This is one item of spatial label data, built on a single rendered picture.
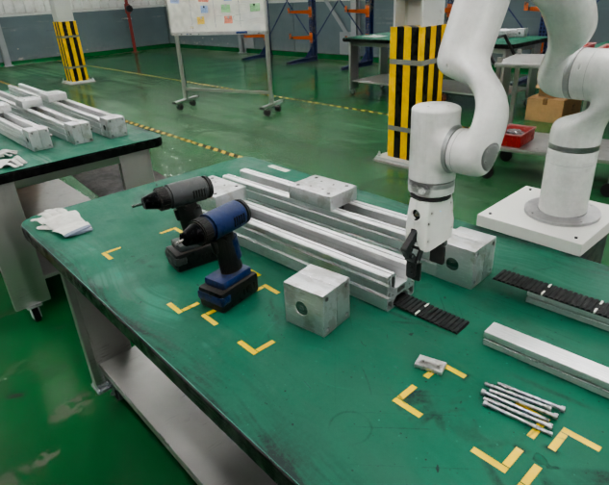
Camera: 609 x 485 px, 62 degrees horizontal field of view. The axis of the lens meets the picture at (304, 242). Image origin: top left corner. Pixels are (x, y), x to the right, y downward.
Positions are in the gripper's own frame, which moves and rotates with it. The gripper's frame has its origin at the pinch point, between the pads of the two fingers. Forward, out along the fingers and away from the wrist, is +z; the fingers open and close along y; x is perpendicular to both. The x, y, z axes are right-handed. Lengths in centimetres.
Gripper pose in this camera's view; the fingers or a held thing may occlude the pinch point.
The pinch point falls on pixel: (425, 265)
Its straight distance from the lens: 104.5
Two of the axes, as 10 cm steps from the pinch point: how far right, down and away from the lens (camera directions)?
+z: 0.5, 9.0, 4.4
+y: 7.0, -3.4, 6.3
